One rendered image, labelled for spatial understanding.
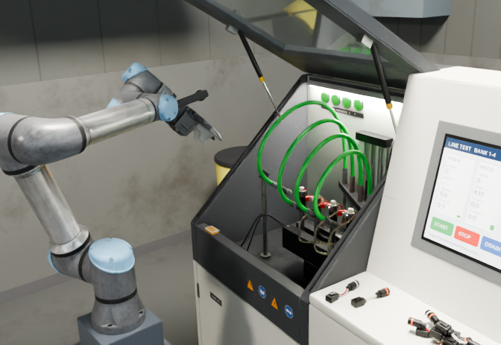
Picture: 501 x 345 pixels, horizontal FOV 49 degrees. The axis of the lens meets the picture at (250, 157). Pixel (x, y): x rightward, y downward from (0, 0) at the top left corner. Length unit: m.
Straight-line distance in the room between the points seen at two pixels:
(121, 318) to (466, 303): 0.90
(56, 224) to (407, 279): 0.96
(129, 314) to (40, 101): 2.08
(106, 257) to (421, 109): 0.94
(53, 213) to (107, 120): 0.29
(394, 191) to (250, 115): 2.75
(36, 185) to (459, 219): 1.07
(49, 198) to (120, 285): 0.30
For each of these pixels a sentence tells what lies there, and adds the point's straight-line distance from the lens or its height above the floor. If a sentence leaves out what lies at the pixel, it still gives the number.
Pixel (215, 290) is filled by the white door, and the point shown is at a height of 0.73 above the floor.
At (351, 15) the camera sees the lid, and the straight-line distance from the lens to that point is 1.43.
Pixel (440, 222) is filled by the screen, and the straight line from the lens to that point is 1.53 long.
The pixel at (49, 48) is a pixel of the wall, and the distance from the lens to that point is 3.48.
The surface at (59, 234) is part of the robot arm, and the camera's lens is 1.60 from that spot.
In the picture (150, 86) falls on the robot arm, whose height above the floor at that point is 1.51.
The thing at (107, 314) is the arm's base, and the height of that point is 0.96.
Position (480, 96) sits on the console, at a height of 1.52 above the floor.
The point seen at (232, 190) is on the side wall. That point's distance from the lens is 2.13.
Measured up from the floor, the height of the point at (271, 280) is 0.94.
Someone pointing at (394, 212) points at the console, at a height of 1.17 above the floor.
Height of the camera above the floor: 1.80
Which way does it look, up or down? 17 degrees down
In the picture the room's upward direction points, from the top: 2 degrees counter-clockwise
